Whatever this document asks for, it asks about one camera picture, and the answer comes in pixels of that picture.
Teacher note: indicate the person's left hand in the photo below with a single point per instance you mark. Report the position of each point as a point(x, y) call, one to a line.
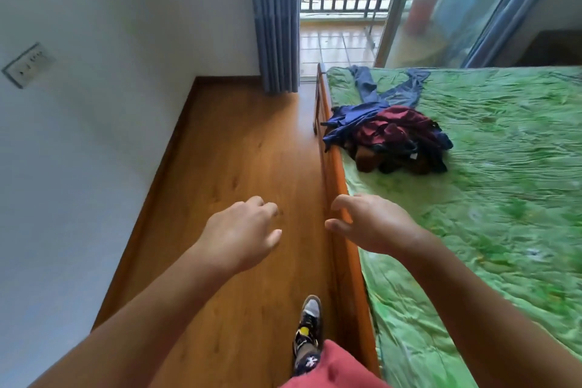
point(241, 237)

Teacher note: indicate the person's right hand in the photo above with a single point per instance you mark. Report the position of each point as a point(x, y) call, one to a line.
point(382, 228)

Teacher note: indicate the brown fleece garment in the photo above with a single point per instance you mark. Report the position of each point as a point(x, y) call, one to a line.
point(368, 160)

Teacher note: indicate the dark navy clothes pile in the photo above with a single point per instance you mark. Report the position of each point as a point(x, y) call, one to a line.
point(432, 153)

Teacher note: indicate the dark red shirt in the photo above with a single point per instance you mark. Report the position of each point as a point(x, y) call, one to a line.
point(395, 124)

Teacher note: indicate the blue shirt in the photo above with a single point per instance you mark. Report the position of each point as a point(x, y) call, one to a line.
point(350, 117)

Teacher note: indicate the person's right forearm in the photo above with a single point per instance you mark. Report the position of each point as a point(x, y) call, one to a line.
point(491, 324)

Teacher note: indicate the person's left forearm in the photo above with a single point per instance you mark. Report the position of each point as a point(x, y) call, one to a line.
point(127, 333)

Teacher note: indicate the person's dark slipper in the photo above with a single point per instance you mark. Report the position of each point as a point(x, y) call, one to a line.
point(310, 319)

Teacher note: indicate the person's floral patterned trousers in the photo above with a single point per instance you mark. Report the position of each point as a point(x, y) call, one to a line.
point(305, 362)

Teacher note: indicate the person's red shirt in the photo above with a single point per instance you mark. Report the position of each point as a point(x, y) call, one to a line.
point(336, 369)

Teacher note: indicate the green floral bedsheet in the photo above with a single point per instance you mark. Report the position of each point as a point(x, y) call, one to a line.
point(500, 174)

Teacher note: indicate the sliding glass balcony door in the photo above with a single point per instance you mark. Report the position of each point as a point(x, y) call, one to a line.
point(454, 15)

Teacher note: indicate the red plant pot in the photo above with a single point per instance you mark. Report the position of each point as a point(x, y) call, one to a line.
point(423, 6)

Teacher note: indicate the wooden bed frame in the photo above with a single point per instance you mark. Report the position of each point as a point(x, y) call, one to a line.
point(348, 265)

